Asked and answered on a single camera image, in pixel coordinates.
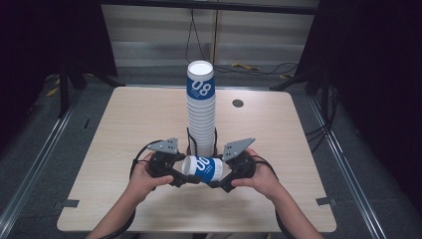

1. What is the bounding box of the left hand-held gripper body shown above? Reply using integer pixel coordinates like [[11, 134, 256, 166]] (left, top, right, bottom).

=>
[[145, 136, 180, 179]]

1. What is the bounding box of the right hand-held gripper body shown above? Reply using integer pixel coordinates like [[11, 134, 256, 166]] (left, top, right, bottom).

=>
[[222, 136, 258, 180]]

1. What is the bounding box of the blue and white paper cup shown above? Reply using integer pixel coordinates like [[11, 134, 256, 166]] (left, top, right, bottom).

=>
[[181, 154, 224, 183]]

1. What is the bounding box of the stack of white paper cups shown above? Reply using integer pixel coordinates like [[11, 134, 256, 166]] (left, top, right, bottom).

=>
[[185, 60, 217, 157]]

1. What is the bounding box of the person's right hand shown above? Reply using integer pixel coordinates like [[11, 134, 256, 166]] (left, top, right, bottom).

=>
[[231, 147, 287, 202]]

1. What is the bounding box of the person's left hand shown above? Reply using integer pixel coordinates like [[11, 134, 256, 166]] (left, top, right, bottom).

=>
[[127, 151, 174, 204]]

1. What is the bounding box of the grey tape piece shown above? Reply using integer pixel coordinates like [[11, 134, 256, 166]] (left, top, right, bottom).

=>
[[54, 198, 81, 209], [316, 196, 336, 207]]

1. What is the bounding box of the black metal stand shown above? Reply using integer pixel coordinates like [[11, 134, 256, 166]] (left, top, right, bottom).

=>
[[270, 71, 332, 114], [58, 64, 88, 119]]

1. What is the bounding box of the black overhead bar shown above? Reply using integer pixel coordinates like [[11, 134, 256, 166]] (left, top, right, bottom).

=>
[[99, 0, 319, 16]]

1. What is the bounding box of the dark curtain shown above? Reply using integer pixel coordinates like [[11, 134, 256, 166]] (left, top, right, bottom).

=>
[[0, 0, 117, 147], [297, 0, 422, 213]]

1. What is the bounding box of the right hand-held gripper cable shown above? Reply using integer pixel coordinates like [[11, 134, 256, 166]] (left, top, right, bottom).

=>
[[253, 154, 295, 239]]

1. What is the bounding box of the black cable bundle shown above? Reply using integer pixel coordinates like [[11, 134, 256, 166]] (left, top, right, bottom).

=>
[[305, 86, 339, 153]]

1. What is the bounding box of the metal floor rail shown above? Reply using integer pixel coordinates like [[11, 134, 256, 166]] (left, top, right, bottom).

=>
[[0, 89, 84, 233], [307, 94, 387, 239]]

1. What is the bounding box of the hanging black cable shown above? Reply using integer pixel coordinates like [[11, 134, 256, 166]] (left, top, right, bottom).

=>
[[184, 8, 208, 64]]

